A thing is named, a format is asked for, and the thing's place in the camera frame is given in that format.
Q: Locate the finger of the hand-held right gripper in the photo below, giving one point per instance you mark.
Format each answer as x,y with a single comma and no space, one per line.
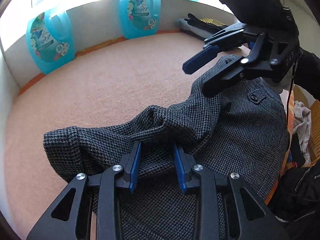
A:
220,81
200,58

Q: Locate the grey houndstooth pants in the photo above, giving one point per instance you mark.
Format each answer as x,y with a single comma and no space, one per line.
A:
237,130

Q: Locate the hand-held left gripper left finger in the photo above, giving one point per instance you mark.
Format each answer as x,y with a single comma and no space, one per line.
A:
135,166

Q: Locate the black glove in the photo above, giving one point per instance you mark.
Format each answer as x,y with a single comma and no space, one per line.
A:
192,27

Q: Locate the yellow black patterned cloth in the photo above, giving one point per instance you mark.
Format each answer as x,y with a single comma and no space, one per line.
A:
212,21

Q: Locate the peach fabric mat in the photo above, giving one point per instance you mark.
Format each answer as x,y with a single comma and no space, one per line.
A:
112,80

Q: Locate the white crumpled cloth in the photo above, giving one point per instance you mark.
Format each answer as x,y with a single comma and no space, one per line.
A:
302,122

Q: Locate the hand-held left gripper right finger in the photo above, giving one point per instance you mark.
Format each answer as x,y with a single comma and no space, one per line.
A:
179,168

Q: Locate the white cardboard barrier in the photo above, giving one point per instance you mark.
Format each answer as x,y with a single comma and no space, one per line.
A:
95,17

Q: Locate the black jacket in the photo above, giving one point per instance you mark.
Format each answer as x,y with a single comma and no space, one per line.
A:
300,195

